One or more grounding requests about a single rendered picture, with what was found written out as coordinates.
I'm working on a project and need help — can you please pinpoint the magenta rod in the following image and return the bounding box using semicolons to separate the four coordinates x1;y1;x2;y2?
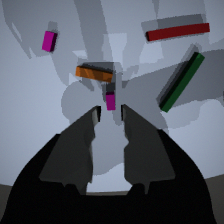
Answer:
42;31;58;52
106;92;115;111

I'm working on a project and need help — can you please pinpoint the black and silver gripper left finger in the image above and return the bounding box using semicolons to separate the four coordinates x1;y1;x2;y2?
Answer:
0;106;101;224

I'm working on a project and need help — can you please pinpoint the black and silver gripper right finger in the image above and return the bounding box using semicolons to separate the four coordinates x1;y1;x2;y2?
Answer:
121;104;217;224

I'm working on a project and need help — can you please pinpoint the orange rod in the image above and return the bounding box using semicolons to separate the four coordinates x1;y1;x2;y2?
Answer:
75;65;113;83

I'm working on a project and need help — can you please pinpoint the dark red rod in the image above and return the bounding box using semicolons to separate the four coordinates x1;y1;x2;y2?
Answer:
146;23;210;41

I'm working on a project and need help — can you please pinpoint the green rod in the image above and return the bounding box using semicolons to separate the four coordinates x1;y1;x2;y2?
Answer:
159;52;205;113

